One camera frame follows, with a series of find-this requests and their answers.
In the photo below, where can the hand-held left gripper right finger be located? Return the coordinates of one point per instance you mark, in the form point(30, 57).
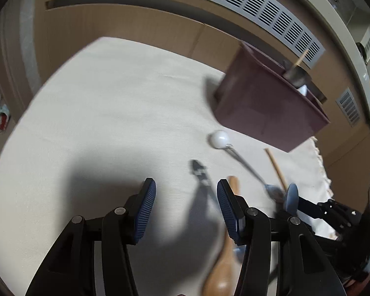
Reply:
point(229, 214)

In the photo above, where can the white fringed tablecloth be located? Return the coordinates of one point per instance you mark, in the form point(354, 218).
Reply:
point(111, 114)

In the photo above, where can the maroon plastic utensil box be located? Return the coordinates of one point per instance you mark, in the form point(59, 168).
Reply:
point(259, 108)

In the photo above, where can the red patterned slipper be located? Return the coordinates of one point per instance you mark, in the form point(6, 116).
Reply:
point(0, 118)

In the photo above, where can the grey kitchen countertop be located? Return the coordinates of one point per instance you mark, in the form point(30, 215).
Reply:
point(342, 21)

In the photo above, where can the utensils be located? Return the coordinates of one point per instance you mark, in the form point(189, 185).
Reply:
point(293, 74)

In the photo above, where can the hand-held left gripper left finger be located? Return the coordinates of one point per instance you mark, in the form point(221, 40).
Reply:
point(145, 212)

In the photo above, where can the grey wall vent panel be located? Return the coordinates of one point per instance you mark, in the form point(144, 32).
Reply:
point(368, 41)

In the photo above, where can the long grey vent grille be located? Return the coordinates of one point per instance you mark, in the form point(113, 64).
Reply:
point(234, 0)

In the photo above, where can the white plastic spoon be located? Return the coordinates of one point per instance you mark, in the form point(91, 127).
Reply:
point(302, 90)

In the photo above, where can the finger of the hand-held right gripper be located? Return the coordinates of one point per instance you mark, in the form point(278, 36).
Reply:
point(291, 198)

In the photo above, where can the brown wooden spoon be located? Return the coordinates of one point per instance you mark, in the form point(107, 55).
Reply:
point(223, 266)

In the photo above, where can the wooden chopstick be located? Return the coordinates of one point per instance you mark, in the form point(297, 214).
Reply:
point(300, 59)
point(274, 166)

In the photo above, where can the short grey vent grille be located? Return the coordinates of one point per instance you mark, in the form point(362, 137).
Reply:
point(347, 106)

